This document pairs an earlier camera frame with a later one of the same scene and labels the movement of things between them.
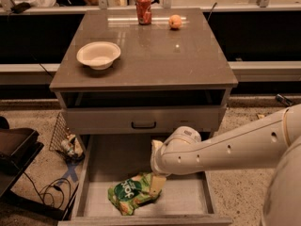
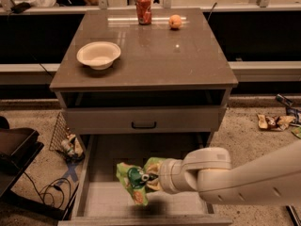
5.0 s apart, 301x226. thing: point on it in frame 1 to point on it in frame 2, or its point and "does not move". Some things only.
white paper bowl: [99, 55] does not move
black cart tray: [19, 148] does not move
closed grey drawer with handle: [142, 118] does not move
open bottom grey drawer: [109, 158] does not move
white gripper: [157, 164] to [165, 175]
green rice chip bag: [130, 195] to [135, 177]
